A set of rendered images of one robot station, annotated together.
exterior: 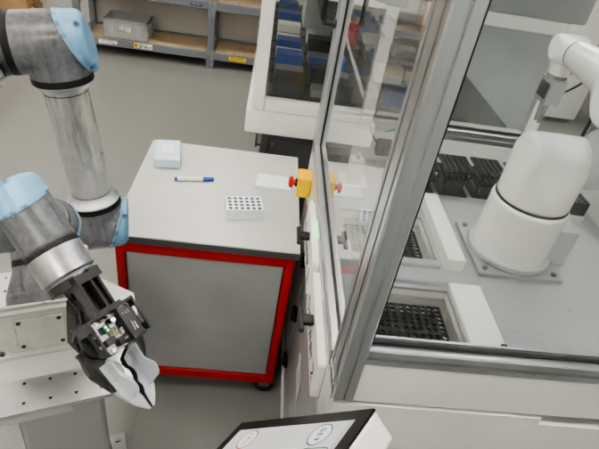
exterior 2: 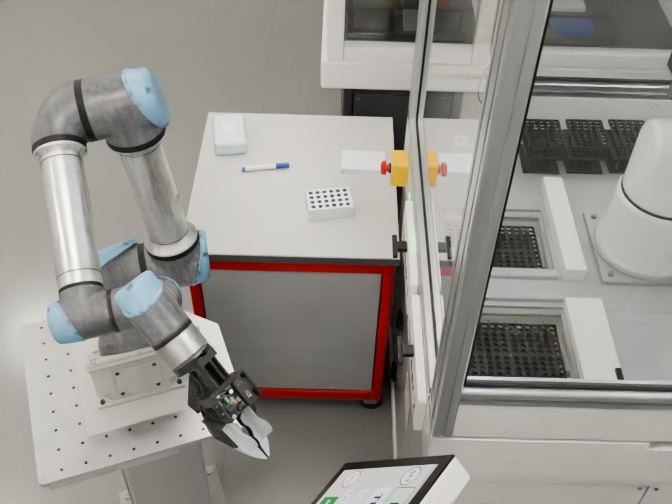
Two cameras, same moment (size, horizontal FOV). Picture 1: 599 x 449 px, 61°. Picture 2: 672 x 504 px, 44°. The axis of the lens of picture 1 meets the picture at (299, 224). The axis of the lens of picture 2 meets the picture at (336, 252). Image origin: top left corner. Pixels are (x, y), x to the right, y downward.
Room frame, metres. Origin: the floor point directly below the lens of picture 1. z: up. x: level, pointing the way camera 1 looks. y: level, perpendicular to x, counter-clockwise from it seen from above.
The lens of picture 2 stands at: (-0.28, -0.02, 2.31)
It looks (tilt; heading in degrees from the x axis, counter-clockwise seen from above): 46 degrees down; 7
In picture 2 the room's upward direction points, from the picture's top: 2 degrees clockwise
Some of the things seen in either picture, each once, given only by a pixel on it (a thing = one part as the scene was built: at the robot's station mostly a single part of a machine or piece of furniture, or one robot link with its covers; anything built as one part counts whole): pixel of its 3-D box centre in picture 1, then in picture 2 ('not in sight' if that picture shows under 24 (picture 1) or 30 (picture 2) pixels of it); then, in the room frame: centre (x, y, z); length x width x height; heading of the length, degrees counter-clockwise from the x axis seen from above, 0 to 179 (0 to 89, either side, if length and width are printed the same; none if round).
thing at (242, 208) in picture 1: (243, 208); (329, 203); (1.40, 0.19, 0.78); 0.12 x 0.08 x 0.04; 107
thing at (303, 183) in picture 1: (302, 183); (398, 168); (1.46, 0.01, 0.88); 0.07 x 0.05 x 0.07; 7
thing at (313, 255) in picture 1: (310, 245); (409, 255); (1.14, -0.04, 0.87); 0.29 x 0.02 x 0.11; 7
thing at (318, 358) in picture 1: (315, 330); (416, 360); (0.83, -0.08, 0.87); 0.29 x 0.02 x 0.11; 7
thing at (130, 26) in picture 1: (128, 26); not in sight; (4.81, 1.92, 0.22); 0.40 x 0.30 x 0.17; 98
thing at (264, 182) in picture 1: (273, 183); (363, 162); (1.61, 0.12, 0.77); 0.13 x 0.09 x 0.02; 95
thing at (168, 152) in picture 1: (168, 153); (229, 134); (1.65, 0.53, 0.78); 0.15 x 0.10 x 0.04; 16
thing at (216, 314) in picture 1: (212, 269); (297, 268); (1.51, 0.31, 0.38); 0.62 x 0.58 x 0.76; 7
